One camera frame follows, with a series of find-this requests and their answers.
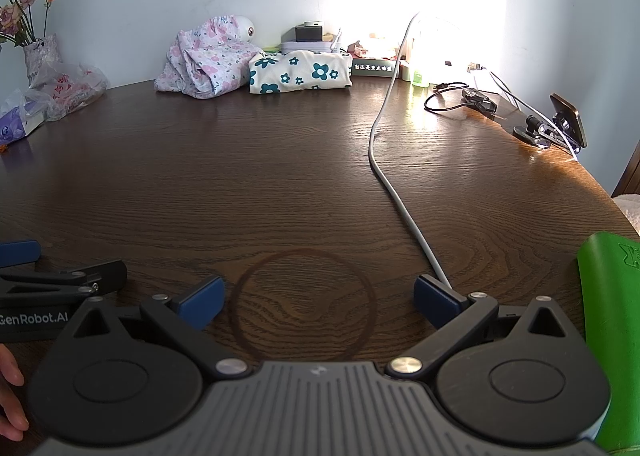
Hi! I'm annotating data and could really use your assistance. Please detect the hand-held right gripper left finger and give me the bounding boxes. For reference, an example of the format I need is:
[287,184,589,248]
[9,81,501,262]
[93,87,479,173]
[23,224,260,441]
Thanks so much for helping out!
[71,275,254,382]

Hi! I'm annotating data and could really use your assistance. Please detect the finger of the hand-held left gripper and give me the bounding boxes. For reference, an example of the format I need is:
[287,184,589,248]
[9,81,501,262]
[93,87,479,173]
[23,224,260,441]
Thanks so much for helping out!
[0,259,127,308]
[0,240,43,268]

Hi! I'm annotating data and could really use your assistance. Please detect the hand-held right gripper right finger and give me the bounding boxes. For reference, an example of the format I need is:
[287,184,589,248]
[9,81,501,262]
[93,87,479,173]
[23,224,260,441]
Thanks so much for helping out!
[384,274,572,381]

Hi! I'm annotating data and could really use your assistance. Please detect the white cloth with teal flowers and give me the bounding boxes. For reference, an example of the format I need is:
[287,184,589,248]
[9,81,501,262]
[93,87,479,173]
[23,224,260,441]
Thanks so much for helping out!
[248,50,353,95]

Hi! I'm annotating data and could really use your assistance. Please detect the person's left hand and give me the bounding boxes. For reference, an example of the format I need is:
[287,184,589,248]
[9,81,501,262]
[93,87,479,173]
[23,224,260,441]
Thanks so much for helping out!
[0,343,30,442]

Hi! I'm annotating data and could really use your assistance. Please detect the purple tissue packet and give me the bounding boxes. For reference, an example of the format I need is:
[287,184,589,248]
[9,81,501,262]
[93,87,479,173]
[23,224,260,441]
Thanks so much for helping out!
[0,88,48,147]

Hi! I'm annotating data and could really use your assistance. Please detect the clear plastic bag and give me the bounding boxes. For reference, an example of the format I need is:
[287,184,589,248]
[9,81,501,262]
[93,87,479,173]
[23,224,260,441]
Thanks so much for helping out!
[30,61,110,123]

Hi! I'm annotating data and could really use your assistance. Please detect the green plastic panel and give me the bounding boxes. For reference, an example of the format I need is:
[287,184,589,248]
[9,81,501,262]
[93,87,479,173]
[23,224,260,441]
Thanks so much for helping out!
[577,232,640,456]

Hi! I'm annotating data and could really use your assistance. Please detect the patterned flower vase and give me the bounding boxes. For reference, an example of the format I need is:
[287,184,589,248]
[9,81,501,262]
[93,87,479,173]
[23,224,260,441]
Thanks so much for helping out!
[24,33,63,87]

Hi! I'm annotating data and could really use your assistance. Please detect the metal phone holder stand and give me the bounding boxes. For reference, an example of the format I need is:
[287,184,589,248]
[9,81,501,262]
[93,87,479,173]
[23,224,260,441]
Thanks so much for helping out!
[512,115,581,154]

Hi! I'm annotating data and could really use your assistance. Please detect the black adapter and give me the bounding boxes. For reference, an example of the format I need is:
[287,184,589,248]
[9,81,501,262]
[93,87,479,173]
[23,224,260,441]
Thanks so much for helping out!
[461,88,498,114]

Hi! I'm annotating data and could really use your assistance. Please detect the pale fluffy cloth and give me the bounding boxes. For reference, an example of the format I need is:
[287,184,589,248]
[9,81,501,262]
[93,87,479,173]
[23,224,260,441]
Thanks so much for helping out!
[612,193,640,229]

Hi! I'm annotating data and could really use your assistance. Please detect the black phone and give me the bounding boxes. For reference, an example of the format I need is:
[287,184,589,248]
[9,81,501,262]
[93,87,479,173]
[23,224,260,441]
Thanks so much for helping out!
[550,93,588,148]

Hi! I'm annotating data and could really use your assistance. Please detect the brown wooden slatted panel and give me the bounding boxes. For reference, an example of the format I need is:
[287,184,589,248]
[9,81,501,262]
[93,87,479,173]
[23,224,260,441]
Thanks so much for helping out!
[612,138,640,197]

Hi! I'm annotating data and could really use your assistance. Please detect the pink floral cloth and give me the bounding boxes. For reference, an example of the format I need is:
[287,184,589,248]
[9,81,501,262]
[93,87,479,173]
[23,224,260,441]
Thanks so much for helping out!
[154,13,261,99]

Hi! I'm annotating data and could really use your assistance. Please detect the dried flowers bunch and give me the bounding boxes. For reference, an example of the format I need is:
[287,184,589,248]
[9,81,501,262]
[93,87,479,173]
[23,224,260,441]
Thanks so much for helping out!
[0,0,58,49]

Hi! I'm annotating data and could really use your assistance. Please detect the dark green box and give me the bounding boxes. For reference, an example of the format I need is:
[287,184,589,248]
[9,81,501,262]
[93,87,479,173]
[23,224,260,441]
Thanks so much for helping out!
[350,58,401,78]

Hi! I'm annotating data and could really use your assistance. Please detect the small pink box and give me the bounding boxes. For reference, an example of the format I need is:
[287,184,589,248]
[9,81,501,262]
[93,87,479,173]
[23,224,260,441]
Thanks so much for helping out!
[349,40,382,60]

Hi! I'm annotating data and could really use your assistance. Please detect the flat grey tin box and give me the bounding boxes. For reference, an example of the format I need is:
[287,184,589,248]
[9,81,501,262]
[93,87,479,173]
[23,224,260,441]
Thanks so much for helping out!
[280,38,341,55]

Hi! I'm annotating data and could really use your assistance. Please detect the thick white cable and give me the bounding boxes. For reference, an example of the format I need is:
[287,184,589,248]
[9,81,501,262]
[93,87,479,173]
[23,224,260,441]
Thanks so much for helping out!
[369,11,451,289]

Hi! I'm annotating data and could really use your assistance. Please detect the black cable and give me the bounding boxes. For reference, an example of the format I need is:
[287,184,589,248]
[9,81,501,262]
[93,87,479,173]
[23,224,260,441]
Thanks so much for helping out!
[425,82,471,113]

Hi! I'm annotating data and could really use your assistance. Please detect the white round camera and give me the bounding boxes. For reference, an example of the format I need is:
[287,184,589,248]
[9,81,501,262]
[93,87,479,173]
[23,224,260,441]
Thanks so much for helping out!
[232,13,256,42]

